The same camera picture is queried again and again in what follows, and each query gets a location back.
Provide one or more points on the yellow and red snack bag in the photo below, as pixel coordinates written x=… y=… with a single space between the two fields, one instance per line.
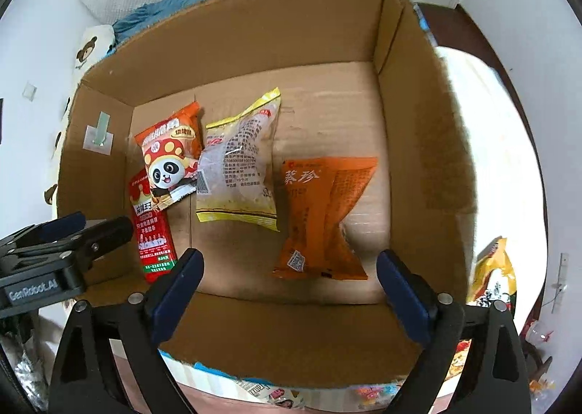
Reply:
x=493 y=268

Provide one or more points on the red crown print snack packet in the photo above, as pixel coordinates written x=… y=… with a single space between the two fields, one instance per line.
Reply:
x=153 y=236

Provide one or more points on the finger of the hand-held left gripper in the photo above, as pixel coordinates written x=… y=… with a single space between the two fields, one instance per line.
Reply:
x=63 y=223
x=107 y=236

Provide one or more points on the bear print pillow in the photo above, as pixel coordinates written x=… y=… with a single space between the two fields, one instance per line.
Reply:
x=91 y=50

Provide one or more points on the silver foil bag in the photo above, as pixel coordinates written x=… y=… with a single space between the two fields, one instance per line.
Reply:
x=29 y=380

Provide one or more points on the orange snack packet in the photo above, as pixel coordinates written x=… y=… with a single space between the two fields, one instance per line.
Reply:
x=318 y=218

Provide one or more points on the colourful candy packet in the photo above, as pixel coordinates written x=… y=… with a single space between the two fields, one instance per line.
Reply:
x=375 y=397

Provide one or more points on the brown cardboard box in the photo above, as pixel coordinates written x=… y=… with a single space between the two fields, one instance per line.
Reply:
x=318 y=95

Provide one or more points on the white wall socket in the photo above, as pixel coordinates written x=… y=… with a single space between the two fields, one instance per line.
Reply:
x=30 y=91

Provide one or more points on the panda print snack packet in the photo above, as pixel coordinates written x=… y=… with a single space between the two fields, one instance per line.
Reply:
x=166 y=155

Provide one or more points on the yellow clear snack packet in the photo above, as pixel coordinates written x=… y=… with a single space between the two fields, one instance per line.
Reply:
x=236 y=168

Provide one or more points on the colourful snack packet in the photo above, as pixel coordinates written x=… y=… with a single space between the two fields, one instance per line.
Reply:
x=460 y=357

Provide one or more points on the white printed snack packet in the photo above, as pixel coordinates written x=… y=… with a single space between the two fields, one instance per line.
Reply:
x=273 y=396

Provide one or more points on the striped bed cover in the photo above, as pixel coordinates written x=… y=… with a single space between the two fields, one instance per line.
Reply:
x=495 y=145

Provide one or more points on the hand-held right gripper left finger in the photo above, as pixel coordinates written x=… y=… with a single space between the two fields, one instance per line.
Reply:
x=177 y=291

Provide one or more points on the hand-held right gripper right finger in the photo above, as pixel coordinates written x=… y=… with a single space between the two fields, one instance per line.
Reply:
x=404 y=295

